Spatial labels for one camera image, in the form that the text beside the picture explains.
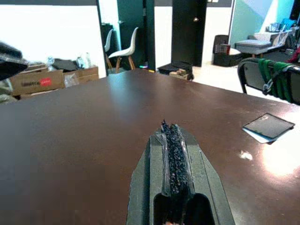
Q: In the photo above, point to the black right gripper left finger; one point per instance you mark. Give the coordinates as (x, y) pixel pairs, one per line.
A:
(145, 178)

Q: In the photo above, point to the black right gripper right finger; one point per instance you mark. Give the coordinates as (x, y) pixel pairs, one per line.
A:
(204, 178)

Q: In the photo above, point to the white paper sheet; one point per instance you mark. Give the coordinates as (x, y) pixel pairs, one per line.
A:
(259, 138)

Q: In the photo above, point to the black flat card case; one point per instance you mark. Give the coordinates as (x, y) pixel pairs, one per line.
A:
(269, 125)

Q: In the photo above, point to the black open case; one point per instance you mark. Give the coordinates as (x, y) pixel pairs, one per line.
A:
(175, 68)

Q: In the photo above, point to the black chair with grey seat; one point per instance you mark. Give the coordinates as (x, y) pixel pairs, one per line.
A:
(253, 75)

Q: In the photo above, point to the plain cardboard box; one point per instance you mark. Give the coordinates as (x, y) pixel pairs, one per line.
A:
(85, 73)

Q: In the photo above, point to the black plastic crate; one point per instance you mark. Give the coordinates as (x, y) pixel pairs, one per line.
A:
(223, 50)

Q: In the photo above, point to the white shell chair wooden legs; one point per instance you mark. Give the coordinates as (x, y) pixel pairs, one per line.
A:
(108, 43)
(126, 49)

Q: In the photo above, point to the grey cushioned ottoman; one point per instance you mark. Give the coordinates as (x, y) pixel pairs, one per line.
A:
(252, 45)

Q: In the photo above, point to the cardboard box with red label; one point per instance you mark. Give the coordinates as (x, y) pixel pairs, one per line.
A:
(37, 82)

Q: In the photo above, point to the black door with round knob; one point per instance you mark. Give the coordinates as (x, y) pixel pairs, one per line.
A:
(187, 32)

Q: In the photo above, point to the dark teal door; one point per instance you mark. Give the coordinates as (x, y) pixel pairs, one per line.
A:
(131, 28)

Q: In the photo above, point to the white shelf unit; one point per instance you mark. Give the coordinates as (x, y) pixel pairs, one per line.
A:
(277, 36)

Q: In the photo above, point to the black padded object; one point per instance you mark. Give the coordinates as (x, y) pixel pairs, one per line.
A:
(10, 59)

